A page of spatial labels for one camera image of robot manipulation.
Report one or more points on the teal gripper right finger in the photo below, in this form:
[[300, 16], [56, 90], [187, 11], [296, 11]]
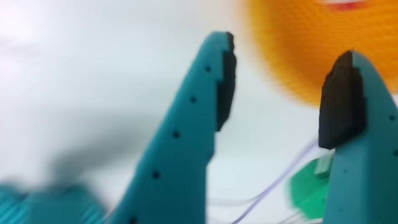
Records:
[[370, 174]]

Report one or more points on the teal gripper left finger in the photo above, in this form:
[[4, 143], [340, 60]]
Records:
[[174, 155]]

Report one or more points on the red white cube piece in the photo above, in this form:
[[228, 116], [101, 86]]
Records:
[[348, 5]]

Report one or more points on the yellow honeycomb basket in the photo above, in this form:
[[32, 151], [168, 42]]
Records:
[[295, 46]]

